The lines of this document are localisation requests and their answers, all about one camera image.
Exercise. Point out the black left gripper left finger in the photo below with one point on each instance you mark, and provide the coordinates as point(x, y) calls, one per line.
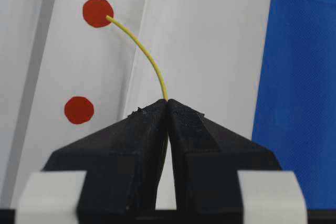
point(123, 162)

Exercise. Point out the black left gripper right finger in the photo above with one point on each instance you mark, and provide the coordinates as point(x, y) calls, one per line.
point(206, 158)

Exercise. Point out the white strip with red dots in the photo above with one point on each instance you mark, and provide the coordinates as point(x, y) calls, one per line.
point(82, 81)

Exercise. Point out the blue table cloth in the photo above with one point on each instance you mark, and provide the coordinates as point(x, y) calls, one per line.
point(295, 110)

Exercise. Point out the white foam board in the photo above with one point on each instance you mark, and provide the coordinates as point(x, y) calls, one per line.
point(208, 51)

